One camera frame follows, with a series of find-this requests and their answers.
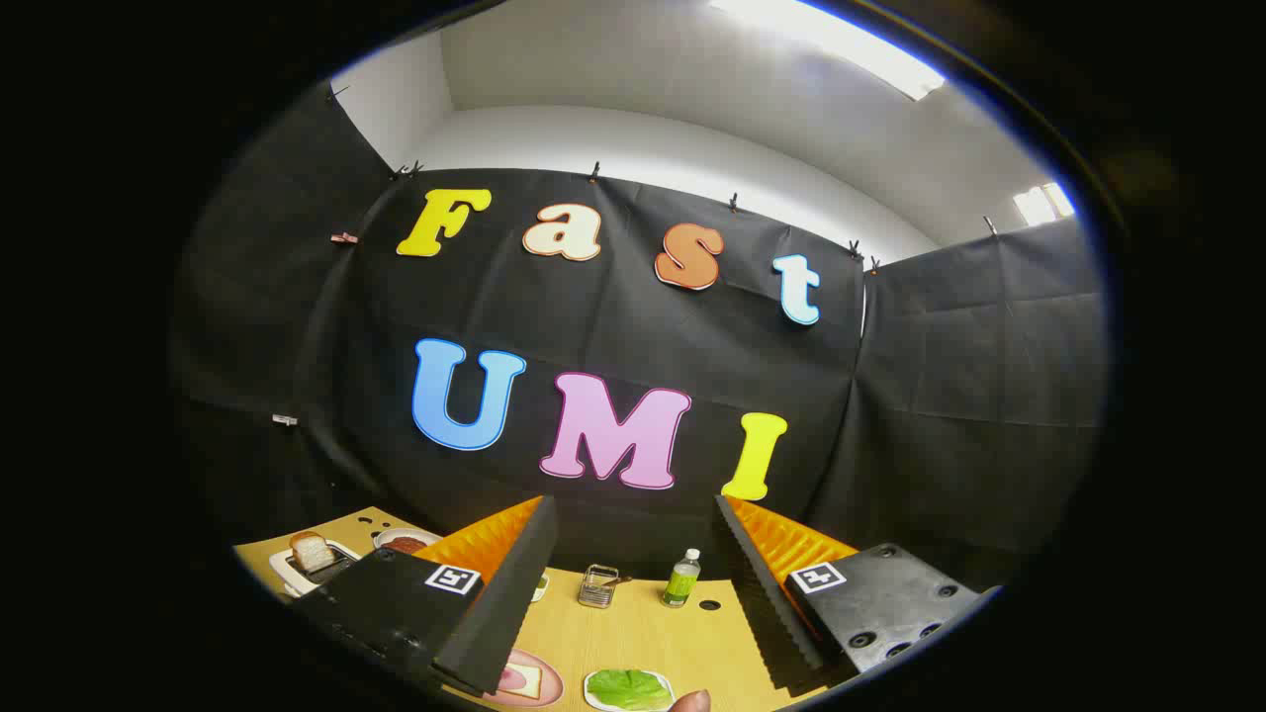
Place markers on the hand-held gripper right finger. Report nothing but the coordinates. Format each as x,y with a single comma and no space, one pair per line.
767,603

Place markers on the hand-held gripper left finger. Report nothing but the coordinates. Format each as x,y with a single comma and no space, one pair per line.
504,603

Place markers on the green lettuce leaf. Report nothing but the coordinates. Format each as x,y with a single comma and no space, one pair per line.
628,688

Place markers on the toasted white bread slice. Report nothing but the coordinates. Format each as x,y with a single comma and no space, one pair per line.
313,552

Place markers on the white divided seed dish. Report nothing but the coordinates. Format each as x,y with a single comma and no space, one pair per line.
540,587

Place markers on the bread slice with ham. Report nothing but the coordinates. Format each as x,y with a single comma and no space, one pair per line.
524,682

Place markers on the green drink bottle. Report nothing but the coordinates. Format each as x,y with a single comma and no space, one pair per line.
680,583

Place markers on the pink round plate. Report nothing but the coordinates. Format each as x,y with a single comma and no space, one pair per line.
550,682

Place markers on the red meat piece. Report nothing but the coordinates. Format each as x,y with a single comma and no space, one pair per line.
406,545

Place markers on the white flat plate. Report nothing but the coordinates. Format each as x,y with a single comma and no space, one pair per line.
587,695

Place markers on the grey round plate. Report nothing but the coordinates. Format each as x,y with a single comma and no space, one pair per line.
386,535

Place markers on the white toaster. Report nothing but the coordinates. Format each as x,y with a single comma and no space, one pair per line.
287,571

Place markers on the bright window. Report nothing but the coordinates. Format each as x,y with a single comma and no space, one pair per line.
1043,204

